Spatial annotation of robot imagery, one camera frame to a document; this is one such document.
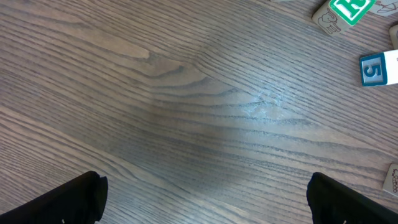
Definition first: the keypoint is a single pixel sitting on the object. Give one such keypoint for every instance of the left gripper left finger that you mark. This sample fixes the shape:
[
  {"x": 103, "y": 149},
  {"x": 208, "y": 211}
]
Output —
[{"x": 81, "y": 200}]

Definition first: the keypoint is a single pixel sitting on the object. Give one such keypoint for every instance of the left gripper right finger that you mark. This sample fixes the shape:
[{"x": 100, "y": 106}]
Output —
[{"x": 334, "y": 203}]

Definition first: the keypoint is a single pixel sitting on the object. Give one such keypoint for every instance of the white engraved block blue side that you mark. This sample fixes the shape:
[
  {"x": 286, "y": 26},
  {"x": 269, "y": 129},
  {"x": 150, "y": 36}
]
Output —
[{"x": 390, "y": 183}]

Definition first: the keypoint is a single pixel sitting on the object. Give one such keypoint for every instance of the white block red picture upper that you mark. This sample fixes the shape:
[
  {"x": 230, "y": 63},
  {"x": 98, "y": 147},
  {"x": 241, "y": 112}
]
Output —
[{"x": 393, "y": 31}]

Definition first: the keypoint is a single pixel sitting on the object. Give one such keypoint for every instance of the green letter R block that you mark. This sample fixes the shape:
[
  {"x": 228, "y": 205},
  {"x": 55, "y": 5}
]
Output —
[{"x": 337, "y": 16}]

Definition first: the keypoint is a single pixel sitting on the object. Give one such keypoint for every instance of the green block number four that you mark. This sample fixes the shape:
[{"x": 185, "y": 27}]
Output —
[{"x": 384, "y": 7}]

